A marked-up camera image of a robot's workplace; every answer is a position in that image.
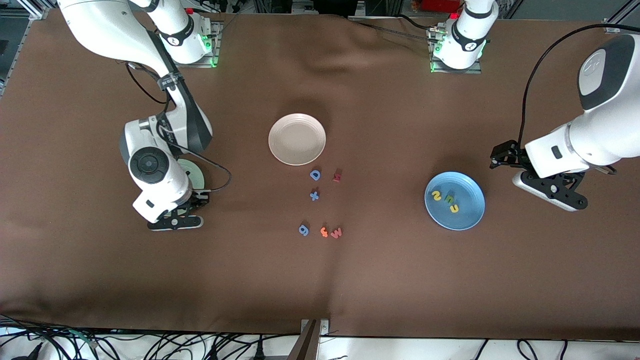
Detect green round plate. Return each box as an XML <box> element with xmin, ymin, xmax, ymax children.
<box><xmin>177</xmin><ymin>159</ymin><xmax>205</xmax><ymax>193</ymax></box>

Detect blue round plate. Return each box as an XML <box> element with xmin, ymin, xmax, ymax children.
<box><xmin>424</xmin><ymin>171</ymin><xmax>486</xmax><ymax>231</ymax></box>

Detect beige round plate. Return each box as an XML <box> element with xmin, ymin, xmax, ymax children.
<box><xmin>268</xmin><ymin>113</ymin><xmax>327</xmax><ymax>166</ymax></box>

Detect brown tablecloth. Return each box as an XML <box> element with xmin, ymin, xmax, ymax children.
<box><xmin>0</xmin><ymin>10</ymin><xmax>640</xmax><ymax>342</ymax></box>

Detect red box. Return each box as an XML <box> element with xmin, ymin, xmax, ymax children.
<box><xmin>421</xmin><ymin>0</ymin><xmax>462</xmax><ymax>13</ymax></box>

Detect brown slanted bar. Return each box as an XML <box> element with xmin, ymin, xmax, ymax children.
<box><xmin>287</xmin><ymin>320</ymin><xmax>319</xmax><ymax>360</ymax></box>

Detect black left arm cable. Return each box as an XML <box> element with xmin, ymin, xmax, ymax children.
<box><xmin>517</xmin><ymin>22</ymin><xmax>640</xmax><ymax>151</ymax></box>

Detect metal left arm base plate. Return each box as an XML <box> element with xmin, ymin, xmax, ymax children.
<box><xmin>429</xmin><ymin>27</ymin><xmax>484</xmax><ymax>75</ymax></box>

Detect tangled black cables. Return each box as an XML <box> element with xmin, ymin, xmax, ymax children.
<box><xmin>0</xmin><ymin>314</ymin><xmax>301</xmax><ymax>360</ymax></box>

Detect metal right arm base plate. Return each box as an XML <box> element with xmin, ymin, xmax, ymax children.
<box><xmin>166</xmin><ymin>21</ymin><xmax>222</xmax><ymax>68</ymax></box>

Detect thin black cable on cloth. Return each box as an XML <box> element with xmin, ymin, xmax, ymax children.
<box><xmin>348</xmin><ymin>15</ymin><xmax>441</xmax><ymax>43</ymax></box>

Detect silver metal bracket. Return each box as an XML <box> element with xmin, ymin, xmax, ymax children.
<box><xmin>301</xmin><ymin>318</ymin><xmax>331</xmax><ymax>337</ymax></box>

